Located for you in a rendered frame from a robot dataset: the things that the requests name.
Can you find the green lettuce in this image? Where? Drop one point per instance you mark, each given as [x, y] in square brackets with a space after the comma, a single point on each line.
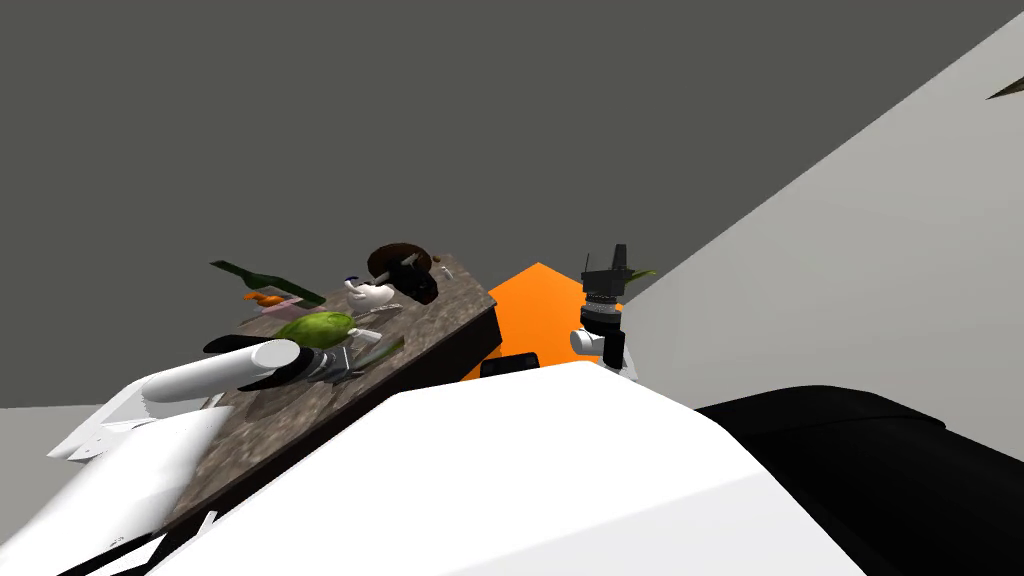
[316, 328]

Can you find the orange carrot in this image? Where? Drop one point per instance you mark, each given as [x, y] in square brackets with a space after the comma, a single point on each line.
[264, 299]

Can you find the green leaf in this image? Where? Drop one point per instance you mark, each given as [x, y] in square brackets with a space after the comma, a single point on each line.
[642, 275]

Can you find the pink clear plate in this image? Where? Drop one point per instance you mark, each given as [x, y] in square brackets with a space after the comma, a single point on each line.
[280, 310]

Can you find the black rounded object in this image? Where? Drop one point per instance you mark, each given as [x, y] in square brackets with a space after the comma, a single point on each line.
[416, 284]

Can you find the brown bowl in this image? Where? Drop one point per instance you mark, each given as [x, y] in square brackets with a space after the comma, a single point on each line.
[392, 254]

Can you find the orange block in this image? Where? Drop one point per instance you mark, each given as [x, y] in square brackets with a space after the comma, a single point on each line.
[536, 312]

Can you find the brown stone table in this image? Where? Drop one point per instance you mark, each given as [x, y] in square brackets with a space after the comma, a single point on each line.
[436, 324]

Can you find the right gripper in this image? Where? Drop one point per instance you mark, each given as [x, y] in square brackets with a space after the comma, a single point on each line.
[606, 282]

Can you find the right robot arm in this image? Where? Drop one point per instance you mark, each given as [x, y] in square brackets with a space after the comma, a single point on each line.
[840, 480]

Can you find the white teapot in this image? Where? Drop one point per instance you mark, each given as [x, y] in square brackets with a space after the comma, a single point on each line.
[368, 296]

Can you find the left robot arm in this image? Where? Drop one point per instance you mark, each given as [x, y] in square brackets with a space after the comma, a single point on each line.
[216, 372]

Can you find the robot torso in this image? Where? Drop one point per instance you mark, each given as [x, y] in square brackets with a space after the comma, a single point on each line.
[512, 480]

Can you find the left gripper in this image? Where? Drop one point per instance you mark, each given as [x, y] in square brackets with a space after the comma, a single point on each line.
[338, 365]

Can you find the dark green bottle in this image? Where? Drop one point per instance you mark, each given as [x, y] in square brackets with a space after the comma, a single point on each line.
[268, 282]

